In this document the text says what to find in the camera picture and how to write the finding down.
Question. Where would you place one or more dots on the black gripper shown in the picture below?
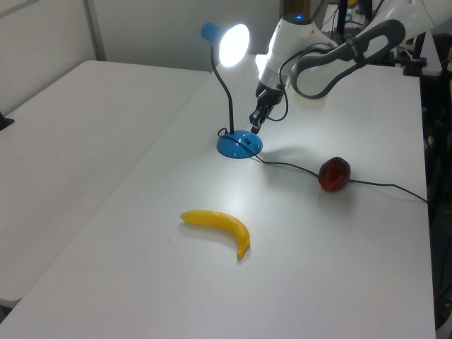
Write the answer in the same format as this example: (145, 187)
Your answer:
(268, 94)

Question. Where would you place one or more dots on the blue desk lamp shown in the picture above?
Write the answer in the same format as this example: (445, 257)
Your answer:
(231, 46)

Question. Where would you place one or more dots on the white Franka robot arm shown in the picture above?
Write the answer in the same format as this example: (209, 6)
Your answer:
(293, 35)

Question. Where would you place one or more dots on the red apple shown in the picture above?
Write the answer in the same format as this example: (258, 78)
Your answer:
(334, 174)

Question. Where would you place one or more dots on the yellow banana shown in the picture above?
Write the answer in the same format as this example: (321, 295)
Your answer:
(226, 226)

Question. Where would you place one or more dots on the black tripod pole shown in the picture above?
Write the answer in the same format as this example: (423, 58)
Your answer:
(340, 16)

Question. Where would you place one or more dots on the black camera stand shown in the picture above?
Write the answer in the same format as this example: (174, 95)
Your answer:
(418, 56)

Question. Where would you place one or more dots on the black clamp mount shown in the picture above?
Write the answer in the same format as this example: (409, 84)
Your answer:
(5, 121)

